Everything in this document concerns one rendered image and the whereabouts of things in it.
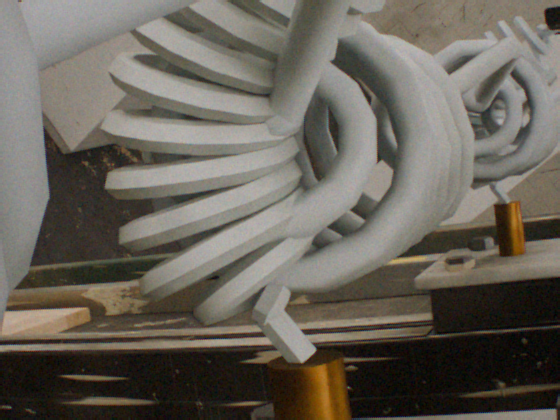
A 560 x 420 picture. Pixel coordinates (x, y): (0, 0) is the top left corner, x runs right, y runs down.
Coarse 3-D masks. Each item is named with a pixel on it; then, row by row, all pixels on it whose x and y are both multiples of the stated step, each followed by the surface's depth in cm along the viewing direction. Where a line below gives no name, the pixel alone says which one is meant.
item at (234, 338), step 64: (448, 256) 51; (512, 256) 47; (384, 320) 53; (448, 320) 47; (512, 320) 45; (0, 384) 60; (64, 384) 57; (128, 384) 55; (192, 384) 53; (256, 384) 52; (384, 384) 48; (448, 384) 47; (512, 384) 45
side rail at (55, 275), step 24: (528, 216) 121; (552, 216) 117; (432, 240) 123; (456, 240) 122; (528, 240) 118; (72, 264) 152; (96, 264) 147; (120, 264) 145; (144, 264) 143; (24, 288) 154
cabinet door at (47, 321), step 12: (12, 312) 120; (24, 312) 118; (36, 312) 116; (48, 312) 115; (60, 312) 114; (72, 312) 112; (84, 312) 114; (12, 324) 107; (24, 324) 106; (36, 324) 105; (48, 324) 106; (60, 324) 109; (72, 324) 111
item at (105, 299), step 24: (384, 264) 102; (408, 264) 101; (48, 288) 126; (72, 288) 122; (96, 288) 118; (120, 288) 117; (192, 288) 112; (360, 288) 103; (384, 288) 102; (408, 288) 101; (96, 312) 119; (120, 312) 117; (144, 312) 116
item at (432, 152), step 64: (0, 0) 5; (64, 0) 8; (128, 0) 8; (192, 0) 9; (320, 0) 12; (0, 64) 5; (320, 64) 14; (384, 64) 18; (448, 64) 36; (512, 64) 30; (0, 128) 5; (320, 128) 27; (384, 128) 27; (448, 128) 22; (512, 128) 35; (0, 192) 5; (320, 192) 16; (448, 192) 22; (0, 256) 5; (320, 256) 17; (384, 256) 17; (0, 320) 5
